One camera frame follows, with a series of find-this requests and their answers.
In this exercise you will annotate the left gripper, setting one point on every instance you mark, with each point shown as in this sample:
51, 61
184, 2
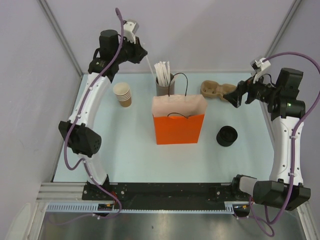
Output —
139, 52

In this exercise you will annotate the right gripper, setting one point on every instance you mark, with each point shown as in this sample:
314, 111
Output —
235, 97

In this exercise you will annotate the single white stirrer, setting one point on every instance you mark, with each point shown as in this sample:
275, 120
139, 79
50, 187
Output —
149, 65

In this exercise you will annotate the orange paper bag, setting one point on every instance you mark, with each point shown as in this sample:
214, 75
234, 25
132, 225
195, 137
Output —
178, 118

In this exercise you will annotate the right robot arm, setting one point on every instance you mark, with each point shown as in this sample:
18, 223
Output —
284, 188

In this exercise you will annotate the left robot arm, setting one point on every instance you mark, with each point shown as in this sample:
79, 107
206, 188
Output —
81, 142

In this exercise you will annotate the white wrapped stirrers bundle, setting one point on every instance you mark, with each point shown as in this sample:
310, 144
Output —
163, 73

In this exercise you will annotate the stack of brown paper cups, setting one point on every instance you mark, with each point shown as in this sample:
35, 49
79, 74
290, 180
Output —
123, 94

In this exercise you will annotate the grey stirrer holder cup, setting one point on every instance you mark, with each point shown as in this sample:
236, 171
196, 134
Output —
165, 90

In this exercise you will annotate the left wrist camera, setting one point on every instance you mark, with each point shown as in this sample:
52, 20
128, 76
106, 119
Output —
130, 28

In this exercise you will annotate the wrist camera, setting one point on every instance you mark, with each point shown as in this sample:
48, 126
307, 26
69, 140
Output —
130, 28
260, 66

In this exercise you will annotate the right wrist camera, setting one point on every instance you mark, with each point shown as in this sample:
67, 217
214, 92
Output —
260, 66

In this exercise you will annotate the white slotted cable duct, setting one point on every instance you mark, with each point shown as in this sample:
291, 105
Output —
80, 207

